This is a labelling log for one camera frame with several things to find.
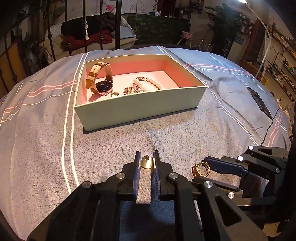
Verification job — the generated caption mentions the white tassel rope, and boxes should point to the white tassel rope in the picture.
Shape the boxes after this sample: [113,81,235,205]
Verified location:
[82,0,89,42]

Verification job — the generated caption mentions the white cushioned hanging chair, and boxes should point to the white cushioned hanging chair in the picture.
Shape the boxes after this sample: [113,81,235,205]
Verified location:
[39,17,138,63]

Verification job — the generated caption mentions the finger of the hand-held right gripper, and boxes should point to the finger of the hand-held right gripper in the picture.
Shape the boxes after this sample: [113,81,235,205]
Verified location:
[192,176,244,200]
[203,146,289,175]

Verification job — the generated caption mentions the dark clothes pile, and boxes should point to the dark clothes pile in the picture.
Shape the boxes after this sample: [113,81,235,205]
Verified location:
[61,12,117,40]

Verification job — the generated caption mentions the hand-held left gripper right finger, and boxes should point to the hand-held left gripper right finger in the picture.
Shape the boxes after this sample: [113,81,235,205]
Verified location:
[154,150,269,241]

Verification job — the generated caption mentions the white floor lamp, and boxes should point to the white floor lamp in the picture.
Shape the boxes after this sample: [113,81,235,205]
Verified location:
[236,0,272,79]

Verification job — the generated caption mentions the gold hoop rings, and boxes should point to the gold hoop rings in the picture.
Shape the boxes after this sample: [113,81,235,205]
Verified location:
[191,162,211,178]

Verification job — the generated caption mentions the black metal bed frame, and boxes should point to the black metal bed frame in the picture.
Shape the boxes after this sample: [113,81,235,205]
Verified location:
[0,0,123,93]

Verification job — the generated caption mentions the white pearl bracelet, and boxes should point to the white pearl bracelet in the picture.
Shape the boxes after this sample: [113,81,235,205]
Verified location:
[133,77,164,92]

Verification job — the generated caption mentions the black phone cable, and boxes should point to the black phone cable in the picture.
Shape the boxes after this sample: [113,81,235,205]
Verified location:
[260,110,285,147]

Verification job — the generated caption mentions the pink stool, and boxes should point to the pink stool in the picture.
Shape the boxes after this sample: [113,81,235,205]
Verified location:
[177,31,195,47]

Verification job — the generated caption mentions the green patterned counter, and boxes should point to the green patterned counter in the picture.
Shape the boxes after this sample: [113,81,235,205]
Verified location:
[127,13,191,45]

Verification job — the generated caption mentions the green box with pink interior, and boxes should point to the green box with pink interior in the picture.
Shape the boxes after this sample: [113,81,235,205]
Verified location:
[73,54,207,131]

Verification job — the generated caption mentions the hanging rope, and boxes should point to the hanging rope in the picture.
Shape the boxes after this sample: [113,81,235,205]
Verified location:
[134,0,139,35]

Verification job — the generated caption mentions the brown leather strap watch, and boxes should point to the brown leather strap watch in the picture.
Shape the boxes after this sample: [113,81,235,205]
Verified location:
[85,62,114,95]

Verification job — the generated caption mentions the gold chain pendant cluster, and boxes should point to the gold chain pendant cluster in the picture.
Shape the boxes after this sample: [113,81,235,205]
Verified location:
[124,85,141,95]

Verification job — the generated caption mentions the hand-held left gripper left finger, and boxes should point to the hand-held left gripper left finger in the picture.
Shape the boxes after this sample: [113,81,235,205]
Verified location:
[26,151,141,241]

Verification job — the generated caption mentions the gold pendant earring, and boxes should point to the gold pendant earring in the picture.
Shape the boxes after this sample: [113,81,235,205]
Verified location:
[141,155,154,169]

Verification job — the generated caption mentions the dark potted plant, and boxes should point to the dark potted plant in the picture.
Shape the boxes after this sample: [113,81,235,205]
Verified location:
[209,3,241,58]

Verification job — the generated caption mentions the black smartphone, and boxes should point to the black smartphone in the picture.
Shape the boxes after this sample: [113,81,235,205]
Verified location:
[247,86,273,119]

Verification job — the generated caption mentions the red cloth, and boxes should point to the red cloth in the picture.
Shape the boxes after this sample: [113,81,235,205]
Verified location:
[60,30,114,50]

